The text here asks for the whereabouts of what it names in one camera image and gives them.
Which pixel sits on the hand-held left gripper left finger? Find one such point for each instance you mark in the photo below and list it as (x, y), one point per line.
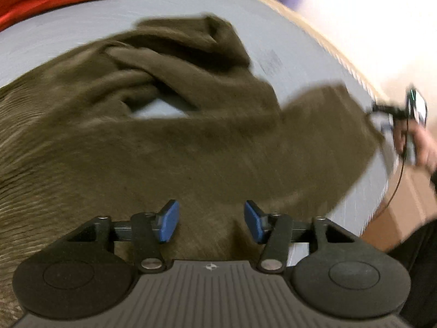
(169, 222)

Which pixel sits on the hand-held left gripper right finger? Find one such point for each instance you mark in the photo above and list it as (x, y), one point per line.
(253, 222)

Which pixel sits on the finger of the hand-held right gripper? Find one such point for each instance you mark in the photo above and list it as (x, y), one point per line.
(387, 109)

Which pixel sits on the person's right hand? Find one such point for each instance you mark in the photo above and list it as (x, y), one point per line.
(426, 147)

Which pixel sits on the grey bed mat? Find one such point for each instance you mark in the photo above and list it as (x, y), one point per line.
(61, 34)

